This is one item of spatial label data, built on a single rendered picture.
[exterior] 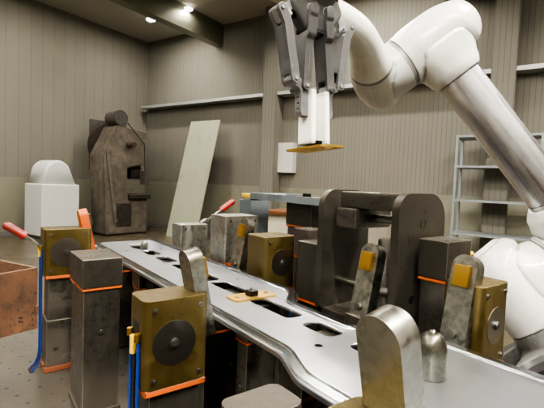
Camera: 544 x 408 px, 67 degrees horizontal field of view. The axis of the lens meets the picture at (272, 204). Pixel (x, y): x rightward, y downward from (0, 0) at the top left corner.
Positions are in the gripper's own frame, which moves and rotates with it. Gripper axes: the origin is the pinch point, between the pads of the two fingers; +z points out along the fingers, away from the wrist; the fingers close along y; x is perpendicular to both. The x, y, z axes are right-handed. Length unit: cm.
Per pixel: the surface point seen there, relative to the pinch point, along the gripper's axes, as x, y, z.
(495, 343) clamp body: 12.7, -22.1, 30.9
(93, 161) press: -841, -110, -54
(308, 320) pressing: -3.4, -1.8, 28.5
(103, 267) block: -45, 19, 25
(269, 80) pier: -613, -382, -202
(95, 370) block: -47, 20, 46
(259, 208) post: -65, -31, 15
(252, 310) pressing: -11.1, 3.1, 28.1
